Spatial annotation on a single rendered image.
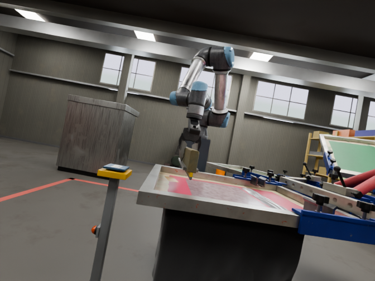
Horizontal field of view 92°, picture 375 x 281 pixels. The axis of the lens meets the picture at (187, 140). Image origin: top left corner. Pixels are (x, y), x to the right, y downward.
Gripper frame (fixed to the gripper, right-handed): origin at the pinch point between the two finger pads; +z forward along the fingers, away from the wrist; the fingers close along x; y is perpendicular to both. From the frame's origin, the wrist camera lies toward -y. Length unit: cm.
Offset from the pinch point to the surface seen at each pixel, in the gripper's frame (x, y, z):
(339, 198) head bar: -67, -9, 4
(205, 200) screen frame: -4.4, -28.6, 8.3
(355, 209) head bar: -67, -16, 6
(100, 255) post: 31, 10, 53
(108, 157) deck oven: 139, 349, 57
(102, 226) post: 33, 10, 39
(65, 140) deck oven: 245, 362, 37
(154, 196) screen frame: 10.1, -29.3, 9.2
